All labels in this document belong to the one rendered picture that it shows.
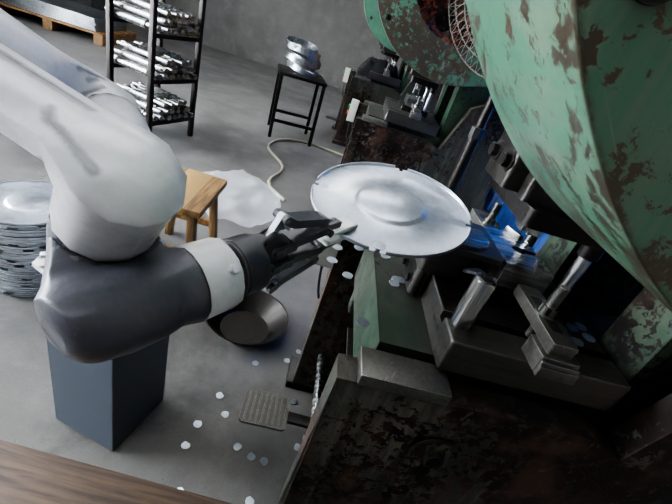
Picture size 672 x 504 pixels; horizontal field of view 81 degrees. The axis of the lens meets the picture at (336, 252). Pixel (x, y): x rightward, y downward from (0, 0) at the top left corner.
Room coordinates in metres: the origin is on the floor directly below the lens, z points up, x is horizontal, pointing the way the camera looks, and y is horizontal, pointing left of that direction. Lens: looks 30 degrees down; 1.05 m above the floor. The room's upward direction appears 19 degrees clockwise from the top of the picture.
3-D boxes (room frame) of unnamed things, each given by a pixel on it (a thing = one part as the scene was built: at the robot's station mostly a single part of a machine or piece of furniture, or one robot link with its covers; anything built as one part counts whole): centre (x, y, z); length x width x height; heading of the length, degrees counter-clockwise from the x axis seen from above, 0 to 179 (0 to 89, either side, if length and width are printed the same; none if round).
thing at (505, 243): (0.70, -0.32, 0.76); 0.15 x 0.09 x 0.05; 7
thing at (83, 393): (0.63, 0.44, 0.23); 0.18 x 0.18 x 0.45; 80
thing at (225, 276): (0.37, 0.15, 0.74); 0.13 x 0.05 x 0.12; 59
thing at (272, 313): (1.08, 0.23, 0.04); 0.30 x 0.30 x 0.07
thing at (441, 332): (0.70, -0.33, 0.68); 0.45 x 0.30 x 0.06; 7
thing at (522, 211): (0.71, -0.33, 0.86); 0.20 x 0.16 x 0.05; 7
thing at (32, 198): (1.01, 0.98, 0.28); 0.29 x 0.29 x 0.01
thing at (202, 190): (1.36, 0.64, 0.16); 0.34 x 0.24 x 0.34; 6
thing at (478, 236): (0.68, -0.15, 0.72); 0.25 x 0.14 x 0.14; 97
